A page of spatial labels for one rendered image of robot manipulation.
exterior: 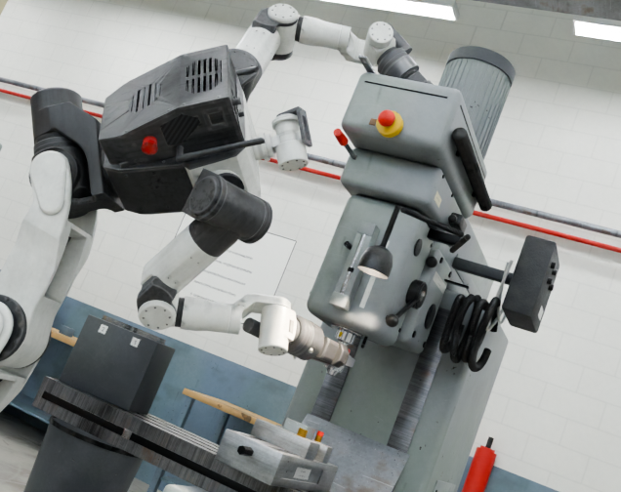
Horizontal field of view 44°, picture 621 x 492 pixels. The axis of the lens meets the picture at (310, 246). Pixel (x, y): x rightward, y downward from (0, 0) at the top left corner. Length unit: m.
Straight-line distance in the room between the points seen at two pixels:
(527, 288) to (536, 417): 4.01
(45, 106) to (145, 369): 0.69
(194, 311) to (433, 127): 0.67
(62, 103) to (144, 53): 6.72
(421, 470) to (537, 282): 0.59
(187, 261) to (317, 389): 0.84
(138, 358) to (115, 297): 5.43
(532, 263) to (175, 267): 0.94
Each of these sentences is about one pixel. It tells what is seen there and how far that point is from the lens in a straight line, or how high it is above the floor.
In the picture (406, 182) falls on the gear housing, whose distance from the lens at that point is 1.84.
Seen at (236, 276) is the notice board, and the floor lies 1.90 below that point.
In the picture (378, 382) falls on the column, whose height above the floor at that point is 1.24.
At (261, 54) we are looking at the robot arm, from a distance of 1.97.
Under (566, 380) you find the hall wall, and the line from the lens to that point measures 6.05.
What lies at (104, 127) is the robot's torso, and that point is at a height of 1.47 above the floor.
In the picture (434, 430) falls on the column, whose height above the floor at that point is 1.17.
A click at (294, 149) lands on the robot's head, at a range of 1.68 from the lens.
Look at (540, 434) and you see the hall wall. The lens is 6.01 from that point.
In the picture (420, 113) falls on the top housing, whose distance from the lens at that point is 1.80.
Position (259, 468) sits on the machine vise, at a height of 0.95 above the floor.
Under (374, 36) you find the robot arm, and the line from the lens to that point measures 2.07.
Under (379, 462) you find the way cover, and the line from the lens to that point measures 2.19.
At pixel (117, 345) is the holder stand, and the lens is 2.09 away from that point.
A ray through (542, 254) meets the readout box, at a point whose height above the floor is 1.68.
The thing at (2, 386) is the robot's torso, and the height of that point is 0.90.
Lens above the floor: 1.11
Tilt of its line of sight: 11 degrees up
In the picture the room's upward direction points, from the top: 22 degrees clockwise
